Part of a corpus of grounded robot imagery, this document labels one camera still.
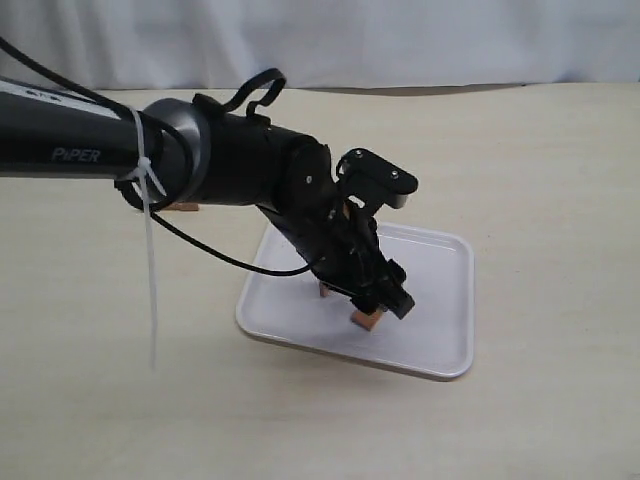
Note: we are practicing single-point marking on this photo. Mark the white zip tie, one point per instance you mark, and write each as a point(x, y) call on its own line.
point(143, 172)

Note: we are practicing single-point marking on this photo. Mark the white backdrop cloth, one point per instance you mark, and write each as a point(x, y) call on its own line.
point(331, 44)

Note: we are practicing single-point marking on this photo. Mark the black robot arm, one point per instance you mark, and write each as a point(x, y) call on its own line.
point(202, 152)

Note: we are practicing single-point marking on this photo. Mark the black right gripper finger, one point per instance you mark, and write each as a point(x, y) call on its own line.
point(366, 299)

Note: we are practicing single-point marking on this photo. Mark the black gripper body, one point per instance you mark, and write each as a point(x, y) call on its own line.
point(338, 241)

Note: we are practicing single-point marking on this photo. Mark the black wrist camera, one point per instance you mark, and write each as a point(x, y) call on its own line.
point(374, 180)

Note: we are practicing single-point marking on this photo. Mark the wooden notched piece one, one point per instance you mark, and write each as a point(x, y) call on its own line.
point(367, 320)

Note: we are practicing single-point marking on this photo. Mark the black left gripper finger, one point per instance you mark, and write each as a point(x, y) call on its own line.
point(397, 299)

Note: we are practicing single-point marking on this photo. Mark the white plastic tray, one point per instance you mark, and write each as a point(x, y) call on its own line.
point(436, 338)

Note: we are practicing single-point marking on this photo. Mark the wooden notched piece four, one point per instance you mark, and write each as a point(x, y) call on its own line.
point(184, 207)

